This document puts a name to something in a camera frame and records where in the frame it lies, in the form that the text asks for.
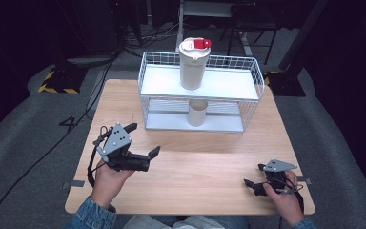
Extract right hand-held gripper cable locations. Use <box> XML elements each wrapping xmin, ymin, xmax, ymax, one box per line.
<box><xmin>274</xmin><ymin>176</ymin><xmax>305</xmax><ymax>214</ymax></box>

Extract bundle of floor cables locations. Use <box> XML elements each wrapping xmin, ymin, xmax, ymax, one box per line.
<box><xmin>120</xmin><ymin>21</ymin><xmax>185</xmax><ymax>50</ymax></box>

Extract person's right hand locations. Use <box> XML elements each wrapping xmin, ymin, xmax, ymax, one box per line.
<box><xmin>262</xmin><ymin>170</ymin><xmax>303</xmax><ymax>226</ymax></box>

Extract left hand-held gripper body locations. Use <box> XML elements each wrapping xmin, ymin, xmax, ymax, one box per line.
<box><xmin>95</xmin><ymin>122</ymin><xmax>152</xmax><ymax>173</ymax></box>

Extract hand-held gripper cable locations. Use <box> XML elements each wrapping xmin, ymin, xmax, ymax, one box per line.
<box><xmin>274</xmin><ymin>176</ymin><xmax>305</xmax><ymax>214</ymax></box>
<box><xmin>87</xmin><ymin>125</ymin><xmax>113</xmax><ymax>188</ymax></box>

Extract left hand-held gripper cable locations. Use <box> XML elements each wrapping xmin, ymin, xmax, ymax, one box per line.
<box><xmin>87</xmin><ymin>125</ymin><xmax>113</xmax><ymax>188</ymax></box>

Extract black metal chair frame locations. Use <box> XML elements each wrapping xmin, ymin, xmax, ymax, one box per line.
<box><xmin>218</xmin><ymin>3</ymin><xmax>281</xmax><ymax>65</ymax></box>

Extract person's left hand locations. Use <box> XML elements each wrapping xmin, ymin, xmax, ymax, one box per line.
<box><xmin>90</xmin><ymin>158</ymin><xmax>136</xmax><ymax>209</ymax></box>

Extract person's legs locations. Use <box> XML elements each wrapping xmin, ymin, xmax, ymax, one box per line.
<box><xmin>120</xmin><ymin>214</ymin><xmax>252</xmax><ymax>229</ymax></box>

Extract white metal stand frame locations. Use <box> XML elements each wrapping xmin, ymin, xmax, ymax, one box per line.
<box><xmin>174</xmin><ymin>0</ymin><xmax>254</xmax><ymax>57</ymax></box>

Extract white wire rack shelf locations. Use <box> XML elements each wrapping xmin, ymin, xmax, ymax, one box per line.
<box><xmin>137</xmin><ymin>51</ymin><xmax>266</xmax><ymax>134</ymax></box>

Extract black yellow striped stand base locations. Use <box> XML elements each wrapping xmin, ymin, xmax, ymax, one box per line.
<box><xmin>37</xmin><ymin>65</ymin><xmax>89</xmax><ymax>94</ymax></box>
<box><xmin>264</xmin><ymin>70</ymin><xmax>307</xmax><ymax>97</ymax></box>

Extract white cup with red lid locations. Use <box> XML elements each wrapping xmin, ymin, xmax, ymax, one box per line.
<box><xmin>178</xmin><ymin>37</ymin><xmax>213</xmax><ymax>91</ymax></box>

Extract black slanted stand pole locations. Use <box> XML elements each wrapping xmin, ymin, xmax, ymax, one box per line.
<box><xmin>277</xmin><ymin>0</ymin><xmax>329</xmax><ymax>73</ymax></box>

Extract long black floor cable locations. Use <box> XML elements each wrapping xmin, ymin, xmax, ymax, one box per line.
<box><xmin>0</xmin><ymin>52</ymin><xmax>119</xmax><ymax>229</ymax></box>

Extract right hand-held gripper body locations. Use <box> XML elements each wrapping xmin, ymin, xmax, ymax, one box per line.
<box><xmin>256</xmin><ymin>158</ymin><xmax>298</xmax><ymax>197</ymax></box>

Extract grey tape strip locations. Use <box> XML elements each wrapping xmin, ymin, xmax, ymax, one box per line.
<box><xmin>62</xmin><ymin>179</ymin><xmax>86</xmax><ymax>189</ymax></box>
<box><xmin>296</xmin><ymin>176</ymin><xmax>313</xmax><ymax>186</ymax></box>

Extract white paper cup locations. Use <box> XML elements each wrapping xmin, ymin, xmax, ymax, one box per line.
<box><xmin>187</xmin><ymin>98</ymin><xmax>210</xmax><ymax>128</ymax></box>

